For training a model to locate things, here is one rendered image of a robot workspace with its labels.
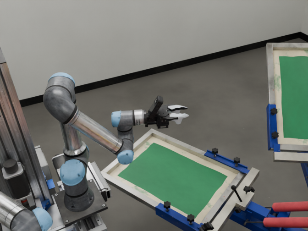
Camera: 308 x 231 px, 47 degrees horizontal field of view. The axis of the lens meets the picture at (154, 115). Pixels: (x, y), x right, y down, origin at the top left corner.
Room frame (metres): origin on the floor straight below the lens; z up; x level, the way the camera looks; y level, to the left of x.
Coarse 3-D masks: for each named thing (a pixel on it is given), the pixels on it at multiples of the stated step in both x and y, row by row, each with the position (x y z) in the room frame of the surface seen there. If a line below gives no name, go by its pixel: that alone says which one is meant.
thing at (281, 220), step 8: (280, 208) 1.23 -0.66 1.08; (288, 208) 1.20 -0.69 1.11; (296, 208) 1.18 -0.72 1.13; (304, 208) 1.15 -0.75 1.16; (264, 224) 1.15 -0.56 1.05; (272, 224) 1.13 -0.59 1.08; (280, 224) 1.10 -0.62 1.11; (288, 224) 1.08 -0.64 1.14; (296, 224) 1.06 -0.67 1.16; (304, 224) 1.04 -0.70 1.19
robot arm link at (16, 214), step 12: (0, 192) 0.77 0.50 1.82; (0, 204) 0.72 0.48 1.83; (12, 204) 0.72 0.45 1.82; (0, 216) 0.69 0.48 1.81; (12, 216) 0.68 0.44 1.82; (24, 216) 0.67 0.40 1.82; (36, 216) 0.67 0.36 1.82; (48, 216) 0.68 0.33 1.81; (12, 228) 0.65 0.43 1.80; (24, 228) 0.63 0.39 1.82; (36, 228) 0.64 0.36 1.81; (48, 228) 0.66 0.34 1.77
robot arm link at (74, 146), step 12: (60, 72) 1.39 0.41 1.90; (48, 84) 1.31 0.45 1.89; (60, 84) 1.29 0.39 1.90; (72, 84) 1.36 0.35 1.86; (72, 96) 1.32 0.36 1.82; (72, 132) 1.31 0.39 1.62; (72, 144) 1.31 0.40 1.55; (84, 144) 1.36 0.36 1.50; (72, 156) 1.29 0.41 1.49; (84, 156) 1.32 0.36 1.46
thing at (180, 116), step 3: (171, 114) 1.33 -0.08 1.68; (174, 114) 1.33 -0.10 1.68; (177, 114) 1.33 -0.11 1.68; (180, 114) 1.33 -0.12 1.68; (183, 114) 1.33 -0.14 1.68; (186, 114) 1.33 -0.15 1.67; (180, 117) 1.32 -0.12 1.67; (183, 117) 1.32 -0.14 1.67; (174, 120) 1.33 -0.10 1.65; (177, 120) 1.33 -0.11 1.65; (180, 120) 1.33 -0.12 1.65; (177, 123) 1.33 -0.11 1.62; (180, 123) 1.33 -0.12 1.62
